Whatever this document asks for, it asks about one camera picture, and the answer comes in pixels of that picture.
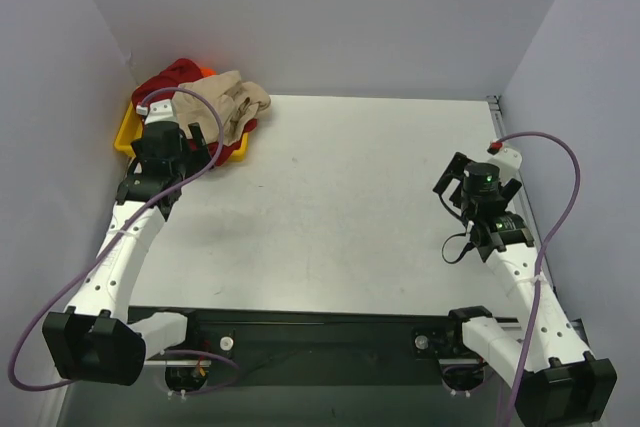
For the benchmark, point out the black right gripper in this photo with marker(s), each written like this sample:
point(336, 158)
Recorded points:
point(451, 175)

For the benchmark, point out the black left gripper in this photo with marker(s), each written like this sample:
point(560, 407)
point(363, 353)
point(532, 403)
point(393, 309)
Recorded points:
point(187, 150)

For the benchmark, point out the beige t shirt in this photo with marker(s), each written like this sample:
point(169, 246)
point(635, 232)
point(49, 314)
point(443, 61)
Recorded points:
point(237, 102)

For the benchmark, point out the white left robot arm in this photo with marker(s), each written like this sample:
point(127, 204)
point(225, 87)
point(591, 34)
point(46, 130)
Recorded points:
point(92, 339)

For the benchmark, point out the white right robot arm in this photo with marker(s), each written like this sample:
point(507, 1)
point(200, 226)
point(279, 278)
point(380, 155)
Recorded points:
point(554, 377)

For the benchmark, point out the yellow plastic bin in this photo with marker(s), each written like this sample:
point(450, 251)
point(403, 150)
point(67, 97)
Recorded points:
point(132, 126)

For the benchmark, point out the orange t shirt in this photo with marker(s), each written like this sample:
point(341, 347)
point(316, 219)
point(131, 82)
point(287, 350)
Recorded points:
point(207, 72)

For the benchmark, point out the dark red t shirt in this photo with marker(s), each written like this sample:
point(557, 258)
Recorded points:
point(181, 71)

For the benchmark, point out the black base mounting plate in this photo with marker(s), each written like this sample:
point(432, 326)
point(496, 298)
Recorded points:
point(249, 348)

